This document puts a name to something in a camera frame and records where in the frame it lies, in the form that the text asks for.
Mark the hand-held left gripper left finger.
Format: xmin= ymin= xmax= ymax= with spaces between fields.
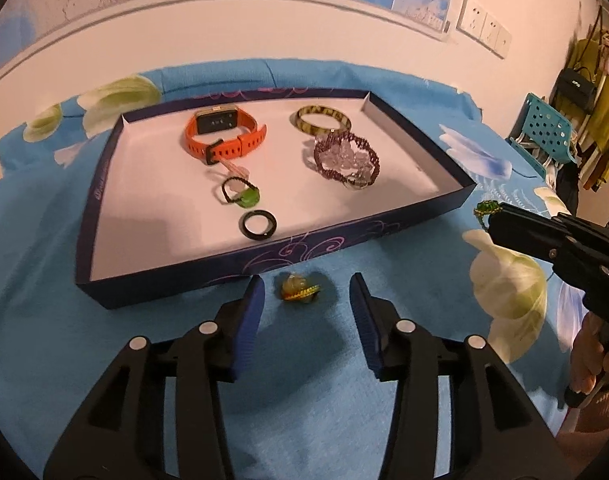
xmin=43 ymin=275 xmax=265 ymax=480

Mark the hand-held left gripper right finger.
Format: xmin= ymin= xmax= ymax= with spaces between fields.
xmin=349 ymin=272 xmax=571 ymax=480

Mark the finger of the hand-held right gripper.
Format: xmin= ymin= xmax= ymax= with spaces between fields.
xmin=483 ymin=202 xmax=568 ymax=267

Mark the small green ring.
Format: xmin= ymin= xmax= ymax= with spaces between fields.
xmin=474 ymin=200 xmax=505 ymax=223

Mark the yellow stone ring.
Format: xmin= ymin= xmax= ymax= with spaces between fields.
xmin=279 ymin=271 xmax=322 ymax=303

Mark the black ring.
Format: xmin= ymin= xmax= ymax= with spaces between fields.
xmin=239 ymin=210 xmax=278 ymax=240

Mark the green stone ring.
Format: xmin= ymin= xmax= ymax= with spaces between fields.
xmin=221 ymin=176 xmax=262 ymax=209

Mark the dark blue cardboard tray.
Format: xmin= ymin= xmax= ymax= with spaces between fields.
xmin=74 ymin=87 xmax=476 ymax=311

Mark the clear bead bracelet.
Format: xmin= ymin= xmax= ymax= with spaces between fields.
xmin=320 ymin=140 xmax=377 ymax=192

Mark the dark red bead bracelet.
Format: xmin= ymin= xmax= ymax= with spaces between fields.
xmin=311 ymin=130 xmax=381 ymax=186

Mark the person's right forearm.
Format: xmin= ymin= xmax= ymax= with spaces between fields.
xmin=557 ymin=380 xmax=609 ymax=461

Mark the person's right hand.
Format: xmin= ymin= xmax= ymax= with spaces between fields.
xmin=569 ymin=311 xmax=609 ymax=396

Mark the blue floral blanket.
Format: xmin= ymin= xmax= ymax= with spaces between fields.
xmin=0 ymin=57 xmax=605 ymax=480

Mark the blue perforated plastic chair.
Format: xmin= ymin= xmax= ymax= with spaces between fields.
xmin=507 ymin=92 xmax=577 ymax=181

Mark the black handbag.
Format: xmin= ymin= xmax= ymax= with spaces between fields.
xmin=554 ymin=67 xmax=599 ymax=115

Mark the orange smart watch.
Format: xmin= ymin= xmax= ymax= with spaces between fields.
xmin=184 ymin=106 xmax=268 ymax=166

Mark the tortoiseshell bangle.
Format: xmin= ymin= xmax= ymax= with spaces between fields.
xmin=292 ymin=105 xmax=352 ymax=137

